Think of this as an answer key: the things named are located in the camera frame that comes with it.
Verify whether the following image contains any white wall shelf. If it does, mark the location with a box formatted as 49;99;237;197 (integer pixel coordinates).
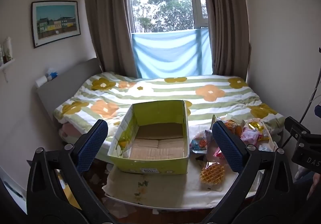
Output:
0;58;15;75

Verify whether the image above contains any green cardboard box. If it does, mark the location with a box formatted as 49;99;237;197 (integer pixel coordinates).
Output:
107;100;190;175

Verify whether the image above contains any brown curtain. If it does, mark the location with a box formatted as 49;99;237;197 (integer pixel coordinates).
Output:
82;0;138;79
198;0;251;84

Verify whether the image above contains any white paper roll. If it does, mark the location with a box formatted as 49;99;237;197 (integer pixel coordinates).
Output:
35;76;49;88

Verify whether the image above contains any blue orange snack packet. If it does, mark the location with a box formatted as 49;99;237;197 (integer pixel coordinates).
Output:
190;131;213;153

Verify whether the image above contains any shiny yellow snack packet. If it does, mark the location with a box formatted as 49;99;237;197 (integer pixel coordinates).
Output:
247;118;266;134

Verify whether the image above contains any white table cloth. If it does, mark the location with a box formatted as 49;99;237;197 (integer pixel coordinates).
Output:
102;149;264;209

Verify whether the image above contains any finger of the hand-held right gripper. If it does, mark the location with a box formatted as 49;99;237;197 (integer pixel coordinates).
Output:
284;117;313;139

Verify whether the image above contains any pink pillow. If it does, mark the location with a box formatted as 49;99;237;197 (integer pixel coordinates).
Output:
59;122;83;143

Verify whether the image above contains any waffle packet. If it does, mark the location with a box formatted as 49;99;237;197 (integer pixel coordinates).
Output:
199;161;226;185

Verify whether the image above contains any floral striped blanket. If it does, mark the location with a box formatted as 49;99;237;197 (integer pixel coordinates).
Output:
53;72;285;164

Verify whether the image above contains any person's right hand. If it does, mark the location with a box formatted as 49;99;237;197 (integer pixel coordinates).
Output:
307;172;321;200

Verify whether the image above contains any pink white snack packet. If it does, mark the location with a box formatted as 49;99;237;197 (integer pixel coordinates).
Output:
206;142;226;162

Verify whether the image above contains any grey bed headboard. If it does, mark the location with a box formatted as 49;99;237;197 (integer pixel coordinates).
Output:
36;58;104;124

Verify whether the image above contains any patterned container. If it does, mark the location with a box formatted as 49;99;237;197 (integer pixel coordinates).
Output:
4;37;13;62

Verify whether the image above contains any blue tissue packet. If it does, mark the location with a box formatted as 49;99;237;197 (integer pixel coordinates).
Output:
45;68;59;81

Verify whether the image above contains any framed houses picture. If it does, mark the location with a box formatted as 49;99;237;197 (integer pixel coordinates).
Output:
31;1;81;49

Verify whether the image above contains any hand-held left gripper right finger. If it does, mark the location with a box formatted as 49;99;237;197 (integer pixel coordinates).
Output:
203;121;310;224

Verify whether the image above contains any light blue cloth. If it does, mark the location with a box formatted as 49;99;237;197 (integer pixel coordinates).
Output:
132;28;213;79

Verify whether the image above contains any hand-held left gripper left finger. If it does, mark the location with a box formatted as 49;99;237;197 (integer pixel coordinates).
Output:
26;119;118;224

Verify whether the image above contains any orange white snack packet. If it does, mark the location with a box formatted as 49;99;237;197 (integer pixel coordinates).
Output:
223;119;245;136

